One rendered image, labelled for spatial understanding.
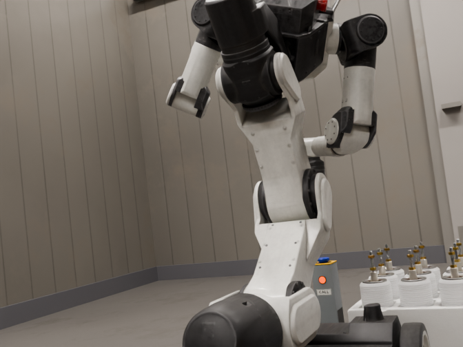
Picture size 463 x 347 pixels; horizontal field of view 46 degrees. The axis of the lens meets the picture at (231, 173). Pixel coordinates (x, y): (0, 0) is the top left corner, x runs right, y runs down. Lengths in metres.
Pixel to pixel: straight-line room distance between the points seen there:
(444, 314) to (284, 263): 0.57
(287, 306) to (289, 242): 0.27
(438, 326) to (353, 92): 0.71
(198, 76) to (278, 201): 0.52
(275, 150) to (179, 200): 3.22
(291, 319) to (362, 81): 0.77
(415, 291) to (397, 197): 2.29
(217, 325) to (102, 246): 3.23
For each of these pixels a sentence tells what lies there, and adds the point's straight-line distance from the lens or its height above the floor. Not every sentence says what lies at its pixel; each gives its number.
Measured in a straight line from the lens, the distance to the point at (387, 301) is 1.77.
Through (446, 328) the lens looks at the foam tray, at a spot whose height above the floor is 0.12.
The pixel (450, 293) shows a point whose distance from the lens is 1.72.
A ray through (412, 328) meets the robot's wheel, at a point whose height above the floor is 0.19.
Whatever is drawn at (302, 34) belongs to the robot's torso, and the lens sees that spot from 1.45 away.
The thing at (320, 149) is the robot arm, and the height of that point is 0.68.
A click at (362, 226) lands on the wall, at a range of 4.03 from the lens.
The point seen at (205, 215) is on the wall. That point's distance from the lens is 4.46.
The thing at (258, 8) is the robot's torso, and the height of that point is 0.97.
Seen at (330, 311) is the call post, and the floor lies 0.16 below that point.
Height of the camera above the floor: 0.53
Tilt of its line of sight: 4 degrees up
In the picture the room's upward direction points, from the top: 7 degrees counter-clockwise
